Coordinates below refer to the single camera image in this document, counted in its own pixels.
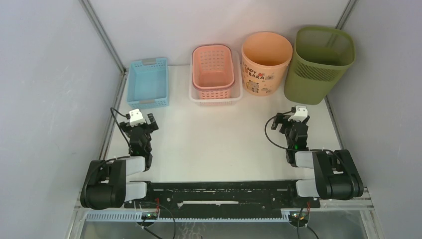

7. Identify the green mesh waste bin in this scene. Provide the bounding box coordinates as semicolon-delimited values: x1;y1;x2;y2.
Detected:
284;26;356;105

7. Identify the orange capybara bucket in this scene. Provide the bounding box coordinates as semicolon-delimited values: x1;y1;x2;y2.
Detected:
241;32;293;96

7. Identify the pink plastic basket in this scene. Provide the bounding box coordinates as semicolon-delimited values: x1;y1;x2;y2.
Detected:
192;44;235;100

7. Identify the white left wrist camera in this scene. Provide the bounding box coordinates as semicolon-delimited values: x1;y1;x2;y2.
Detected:
129;109;146;127

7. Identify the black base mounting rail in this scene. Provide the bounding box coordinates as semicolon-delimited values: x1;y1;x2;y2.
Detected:
123;180;320;220

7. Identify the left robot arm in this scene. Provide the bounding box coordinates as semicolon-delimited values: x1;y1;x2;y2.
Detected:
80;110;159;210

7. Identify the left black cable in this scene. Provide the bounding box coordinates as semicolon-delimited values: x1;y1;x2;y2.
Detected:
110;107;132;156

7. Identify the blue plastic basket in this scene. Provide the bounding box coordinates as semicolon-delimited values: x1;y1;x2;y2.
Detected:
126;57;169;110

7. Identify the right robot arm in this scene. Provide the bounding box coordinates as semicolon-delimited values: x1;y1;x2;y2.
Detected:
265;111;364;207

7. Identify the white toothed cable duct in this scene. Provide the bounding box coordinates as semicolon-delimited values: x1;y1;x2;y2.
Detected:
85;211;292;223

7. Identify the clear white plastic tray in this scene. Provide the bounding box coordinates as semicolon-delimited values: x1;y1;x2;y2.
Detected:
188;50;243;106

